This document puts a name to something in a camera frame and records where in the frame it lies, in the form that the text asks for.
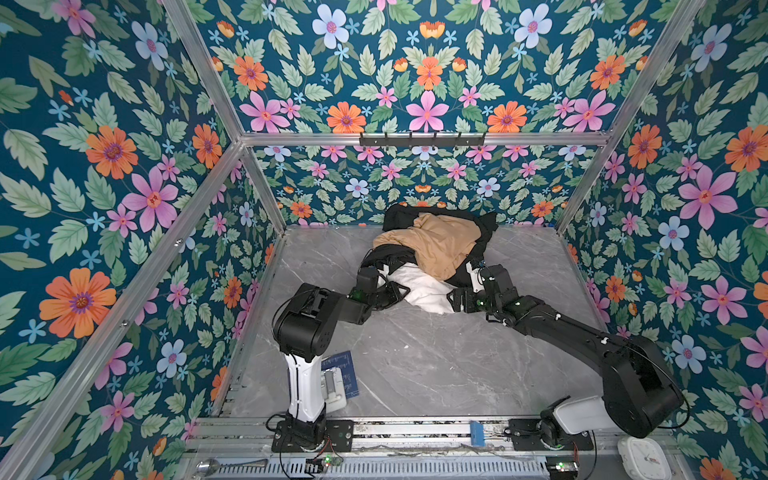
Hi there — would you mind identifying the blue calibration board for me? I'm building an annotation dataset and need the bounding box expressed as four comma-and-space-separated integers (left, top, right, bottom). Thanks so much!
321, 350, 360, 398

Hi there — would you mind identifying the aluminium frame post back right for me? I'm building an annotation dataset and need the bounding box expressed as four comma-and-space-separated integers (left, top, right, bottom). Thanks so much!
556, 0, 706, 237

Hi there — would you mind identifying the aluminium frame post back left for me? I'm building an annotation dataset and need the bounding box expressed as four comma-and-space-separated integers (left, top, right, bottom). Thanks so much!
163, 1, 286, 238

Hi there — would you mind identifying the black cloth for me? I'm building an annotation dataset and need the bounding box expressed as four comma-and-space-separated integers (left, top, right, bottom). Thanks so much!
361, 204, 498, 287

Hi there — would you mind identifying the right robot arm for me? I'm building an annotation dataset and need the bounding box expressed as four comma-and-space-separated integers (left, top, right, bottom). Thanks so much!
446, 265, 690, 447

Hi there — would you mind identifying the blue clip on rail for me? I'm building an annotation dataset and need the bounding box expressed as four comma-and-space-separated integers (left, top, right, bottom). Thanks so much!
469, 421, 486, 447

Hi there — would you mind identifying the white cloth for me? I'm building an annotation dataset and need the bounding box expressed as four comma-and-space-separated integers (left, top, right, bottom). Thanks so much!
386, 263, 456, 314

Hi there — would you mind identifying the aluminium frame post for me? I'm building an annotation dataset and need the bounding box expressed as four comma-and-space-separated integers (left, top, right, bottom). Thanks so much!
163, 1, 286, 238
556, 0, 706, 237

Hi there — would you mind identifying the black hook rail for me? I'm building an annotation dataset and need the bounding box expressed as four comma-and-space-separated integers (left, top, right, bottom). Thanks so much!
358, 132, 486, 149

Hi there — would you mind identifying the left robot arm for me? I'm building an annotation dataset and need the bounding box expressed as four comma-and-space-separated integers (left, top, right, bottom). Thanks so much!
272, 267, 411, 426

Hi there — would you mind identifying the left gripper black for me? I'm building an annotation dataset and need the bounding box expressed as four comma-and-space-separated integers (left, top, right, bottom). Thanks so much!
367, 281, 410, 311

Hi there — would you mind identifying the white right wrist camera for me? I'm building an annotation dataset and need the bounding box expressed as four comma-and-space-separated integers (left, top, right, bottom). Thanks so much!
466, 263, 484, 293

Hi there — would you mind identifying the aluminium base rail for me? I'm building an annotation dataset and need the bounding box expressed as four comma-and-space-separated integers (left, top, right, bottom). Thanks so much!
188, 415, 598, 456

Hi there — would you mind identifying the metal spoon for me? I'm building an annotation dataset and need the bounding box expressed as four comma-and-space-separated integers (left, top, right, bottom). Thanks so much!
192, 458, 269, 479

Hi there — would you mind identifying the white clock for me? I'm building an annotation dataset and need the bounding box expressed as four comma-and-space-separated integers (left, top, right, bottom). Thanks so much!
617, 436, 672, 480

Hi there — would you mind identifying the tan cloth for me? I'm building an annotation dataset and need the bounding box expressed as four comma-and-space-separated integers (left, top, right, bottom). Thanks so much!
373, 213, 482, 281

